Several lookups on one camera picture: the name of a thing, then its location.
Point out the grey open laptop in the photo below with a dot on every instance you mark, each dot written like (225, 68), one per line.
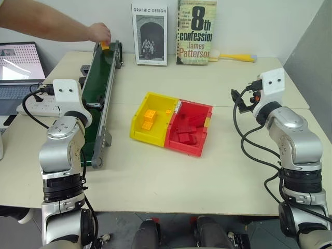
(18, 62)

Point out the white box with black slot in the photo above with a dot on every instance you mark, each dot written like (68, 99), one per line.
(6, 124)

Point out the red plastic bin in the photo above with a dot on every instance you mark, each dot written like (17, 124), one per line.
(181, 147)

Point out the small black box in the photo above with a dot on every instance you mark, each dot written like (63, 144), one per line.
(82, 81)
(85, 69)

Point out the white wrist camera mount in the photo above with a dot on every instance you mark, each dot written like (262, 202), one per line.
(273, 83)
(66, 93)

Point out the orange-yellow toy brick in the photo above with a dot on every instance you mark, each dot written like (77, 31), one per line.
(105, 46)

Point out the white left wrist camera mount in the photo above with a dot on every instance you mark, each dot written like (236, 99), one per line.
(66, 93)

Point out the dark rounded shape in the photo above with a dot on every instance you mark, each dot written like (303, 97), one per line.
(211, 232)
(145, 233)

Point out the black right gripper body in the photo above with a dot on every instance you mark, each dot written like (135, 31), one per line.
(252, 101)

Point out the large yellow toy brick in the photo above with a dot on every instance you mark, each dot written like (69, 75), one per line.
(150, 115)
(147, 125)

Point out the person's bare forearm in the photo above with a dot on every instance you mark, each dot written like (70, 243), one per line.
(39, 27)

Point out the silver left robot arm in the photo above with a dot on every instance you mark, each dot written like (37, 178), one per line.
(59, 155)

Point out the green conveyor belt grey frame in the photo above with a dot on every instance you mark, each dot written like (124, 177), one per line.
(101, 67)

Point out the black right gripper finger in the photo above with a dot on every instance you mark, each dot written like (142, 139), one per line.
(245, 108)
(235, 95)

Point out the red toy brick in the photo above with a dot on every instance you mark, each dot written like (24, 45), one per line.
(186, 129)
(187, 137)

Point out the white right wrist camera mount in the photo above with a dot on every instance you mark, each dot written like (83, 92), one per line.
(273, 83)

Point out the small yellow toy brick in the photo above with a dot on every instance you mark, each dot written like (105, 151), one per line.
(168, 111)

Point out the person's bare hand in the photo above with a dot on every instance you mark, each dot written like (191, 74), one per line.
(99, 32)

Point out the yellow plastic bin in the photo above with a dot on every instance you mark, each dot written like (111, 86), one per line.
(137, 129)

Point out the white graphic design book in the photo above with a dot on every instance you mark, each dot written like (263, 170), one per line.
(149, 33)

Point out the white power strip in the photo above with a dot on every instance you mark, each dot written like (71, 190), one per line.
(33, 107)

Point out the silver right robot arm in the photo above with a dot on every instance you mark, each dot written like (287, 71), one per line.
(298, 140)

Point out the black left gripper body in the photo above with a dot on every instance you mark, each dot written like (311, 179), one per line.
(86, 105)

